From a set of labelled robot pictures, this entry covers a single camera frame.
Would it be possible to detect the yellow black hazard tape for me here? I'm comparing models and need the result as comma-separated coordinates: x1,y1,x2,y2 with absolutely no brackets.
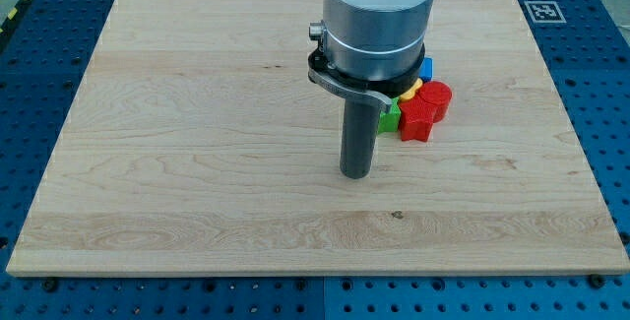
1,0,34,34

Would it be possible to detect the red cylinder block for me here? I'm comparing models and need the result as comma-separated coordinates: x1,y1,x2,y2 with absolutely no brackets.
419,81,453,123

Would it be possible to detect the red star block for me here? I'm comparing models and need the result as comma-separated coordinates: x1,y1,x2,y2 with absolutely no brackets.
398,96,438,142

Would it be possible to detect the grey cylindrical pointer tool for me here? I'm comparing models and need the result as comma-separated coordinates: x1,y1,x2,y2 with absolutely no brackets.
340,100,380,179

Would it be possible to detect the wooden board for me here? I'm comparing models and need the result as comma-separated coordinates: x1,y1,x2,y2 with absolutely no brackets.
7,0,629,278

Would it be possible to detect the green block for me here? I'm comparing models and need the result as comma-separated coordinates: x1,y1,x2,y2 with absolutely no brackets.
377,97,401,135

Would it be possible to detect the blue block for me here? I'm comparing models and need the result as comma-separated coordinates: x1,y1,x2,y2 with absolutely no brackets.
418,57,433,82

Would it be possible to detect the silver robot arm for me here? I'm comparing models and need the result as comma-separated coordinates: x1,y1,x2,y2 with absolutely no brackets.
309,0,433,81

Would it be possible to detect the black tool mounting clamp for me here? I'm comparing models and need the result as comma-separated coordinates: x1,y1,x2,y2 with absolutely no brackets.
307,45,425,112

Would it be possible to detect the fiducial marker tag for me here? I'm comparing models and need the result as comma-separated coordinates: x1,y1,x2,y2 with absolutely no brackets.
525,0,566,24

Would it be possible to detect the yellow block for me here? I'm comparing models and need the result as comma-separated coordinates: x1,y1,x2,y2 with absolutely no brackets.
399,78,423,102

